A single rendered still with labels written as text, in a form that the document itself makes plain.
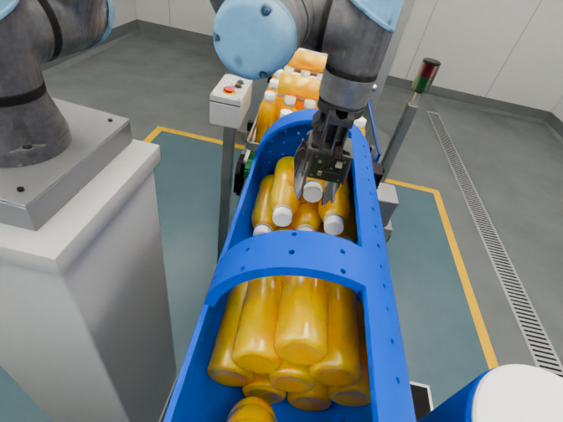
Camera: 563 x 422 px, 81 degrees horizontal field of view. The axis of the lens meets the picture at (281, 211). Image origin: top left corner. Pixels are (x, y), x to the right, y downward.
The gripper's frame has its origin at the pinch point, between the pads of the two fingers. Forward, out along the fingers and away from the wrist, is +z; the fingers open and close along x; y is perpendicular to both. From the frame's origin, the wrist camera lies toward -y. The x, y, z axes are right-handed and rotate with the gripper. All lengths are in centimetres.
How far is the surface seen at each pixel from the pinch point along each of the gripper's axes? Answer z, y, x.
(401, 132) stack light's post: 15, -72, 36
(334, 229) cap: 4.4, 3.8, 5.8
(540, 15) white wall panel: -6, -437, 260
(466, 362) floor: 114, -37, 106
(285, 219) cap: 4.6, 3.7, -4.1
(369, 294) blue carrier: -7.5, 26.9, 6.6
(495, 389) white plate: 10.5, 26.3, 33.6
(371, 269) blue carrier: -7.1, 22.5, 7.4
